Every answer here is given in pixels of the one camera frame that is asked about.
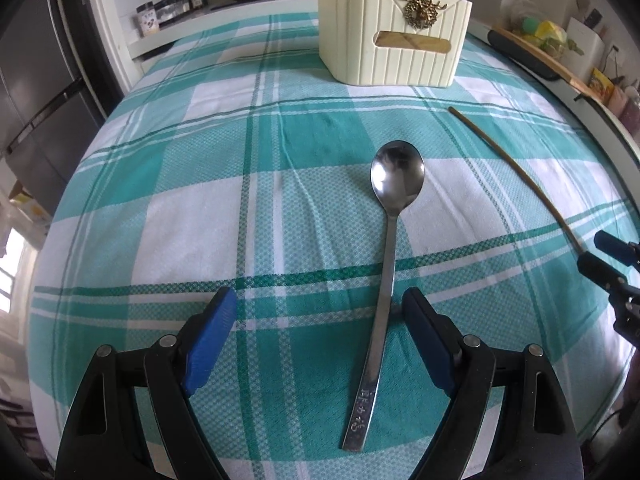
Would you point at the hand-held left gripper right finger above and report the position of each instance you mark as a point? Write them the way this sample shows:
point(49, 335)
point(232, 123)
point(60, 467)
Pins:
point(427, 345)

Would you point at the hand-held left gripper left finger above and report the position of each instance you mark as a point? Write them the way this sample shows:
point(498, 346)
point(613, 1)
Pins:
point(210, 342)

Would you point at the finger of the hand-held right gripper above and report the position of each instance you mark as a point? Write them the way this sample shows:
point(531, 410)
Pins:
point(612, 246)
point(600, 269)

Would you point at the wooden chopstick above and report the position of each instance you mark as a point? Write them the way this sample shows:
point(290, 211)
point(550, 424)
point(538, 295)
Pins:
point(487, 141)

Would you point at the steel spoon large bowl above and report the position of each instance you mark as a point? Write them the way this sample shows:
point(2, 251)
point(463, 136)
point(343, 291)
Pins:
point(397, 175)

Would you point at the cream ribbed utensil holder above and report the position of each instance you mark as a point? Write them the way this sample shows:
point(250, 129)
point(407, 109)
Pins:
point(360, 35)

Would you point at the teal white checked tablecloth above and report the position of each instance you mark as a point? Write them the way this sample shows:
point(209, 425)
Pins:
point(200, 210)

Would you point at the pink container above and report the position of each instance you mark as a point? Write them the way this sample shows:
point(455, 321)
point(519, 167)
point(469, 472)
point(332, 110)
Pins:
point(627, 110)

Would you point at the yellow printed packet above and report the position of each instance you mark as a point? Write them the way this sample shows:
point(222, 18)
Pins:
point(602, 85)

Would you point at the wooden tray with items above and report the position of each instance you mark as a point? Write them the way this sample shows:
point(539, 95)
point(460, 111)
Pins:
point(580, 85)

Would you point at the yellow green cloth bundle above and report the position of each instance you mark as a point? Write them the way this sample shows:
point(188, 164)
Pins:
point(547, 32)

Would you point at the cardboard box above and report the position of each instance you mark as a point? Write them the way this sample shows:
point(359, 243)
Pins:
point(27, 203)

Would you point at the grey steel refrigerator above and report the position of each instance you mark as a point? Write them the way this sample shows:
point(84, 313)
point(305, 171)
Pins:
point(40, 85)

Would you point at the spice jar white label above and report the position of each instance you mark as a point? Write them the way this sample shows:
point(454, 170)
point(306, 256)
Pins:
point(146, 21)

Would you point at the clear seasoning box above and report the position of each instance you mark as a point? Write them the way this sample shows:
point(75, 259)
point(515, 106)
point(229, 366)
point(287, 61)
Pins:
point(171, 11)

